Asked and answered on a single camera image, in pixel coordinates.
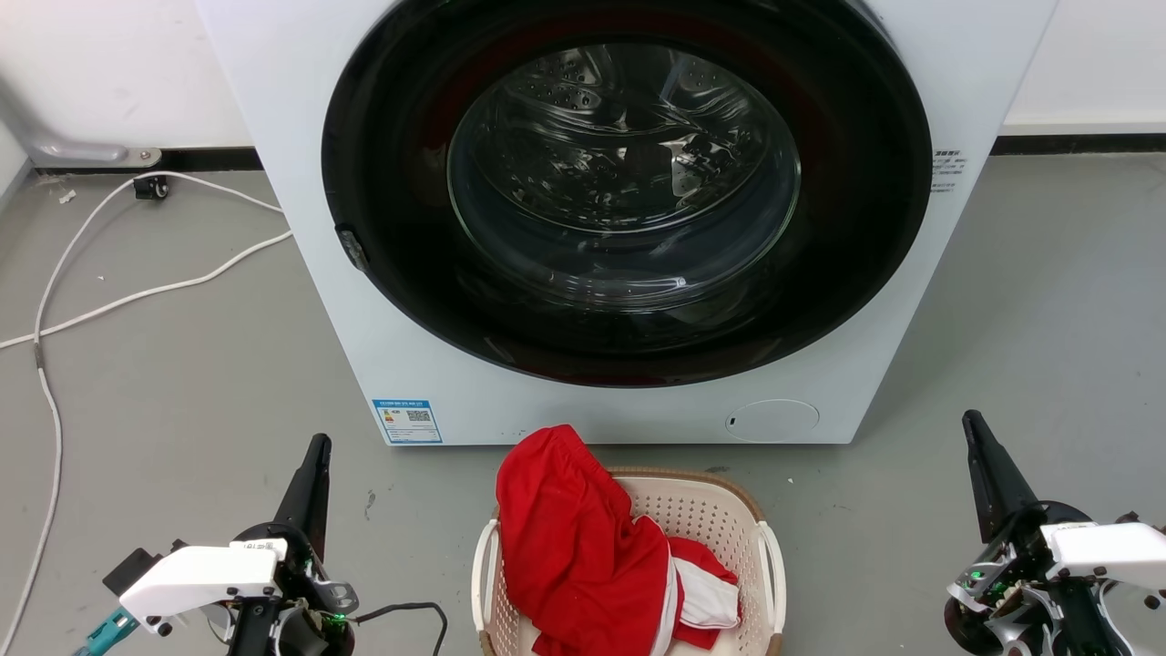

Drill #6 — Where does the blue energy label sticker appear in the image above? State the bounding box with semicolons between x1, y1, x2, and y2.
372;398;444;446

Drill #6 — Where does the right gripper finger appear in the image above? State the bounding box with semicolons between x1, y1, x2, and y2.
962;410;1007;546
971;410;1041;529

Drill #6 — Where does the small printed text sticker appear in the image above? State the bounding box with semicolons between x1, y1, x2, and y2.
930;147;967;194

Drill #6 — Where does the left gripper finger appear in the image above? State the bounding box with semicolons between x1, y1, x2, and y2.
308;435;332;561
272;435;322;548

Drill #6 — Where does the white front-load washing machine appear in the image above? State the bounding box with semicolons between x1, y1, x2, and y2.
194;0;1060;447

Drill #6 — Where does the white garment with red trim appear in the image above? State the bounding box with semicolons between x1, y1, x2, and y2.
670;556;742;631

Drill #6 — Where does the thin white cable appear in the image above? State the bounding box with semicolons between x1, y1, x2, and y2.
0;170;285;631

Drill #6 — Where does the cream plastic laundry basket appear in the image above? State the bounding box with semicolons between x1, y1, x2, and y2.
471;467;787;656

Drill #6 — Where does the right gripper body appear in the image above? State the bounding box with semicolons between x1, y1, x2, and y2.
943;500;1135;656

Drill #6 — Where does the round white filter cover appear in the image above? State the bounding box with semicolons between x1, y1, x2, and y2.
725;399;821;445

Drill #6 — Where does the grey metal floor bracket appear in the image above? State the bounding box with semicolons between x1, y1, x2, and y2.
0;77;163;170

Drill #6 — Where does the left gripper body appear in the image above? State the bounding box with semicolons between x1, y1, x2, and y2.
223;522;360;656

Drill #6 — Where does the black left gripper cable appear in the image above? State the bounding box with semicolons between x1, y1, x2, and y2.
352;601;450;656

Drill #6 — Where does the black round washer door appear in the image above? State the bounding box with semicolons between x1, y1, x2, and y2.
321;0;934;389

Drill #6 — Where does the grey door latch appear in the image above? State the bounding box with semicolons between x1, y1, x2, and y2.
336;224;371;273

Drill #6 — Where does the thick white hose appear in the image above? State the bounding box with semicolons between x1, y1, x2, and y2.
0;230;294;352

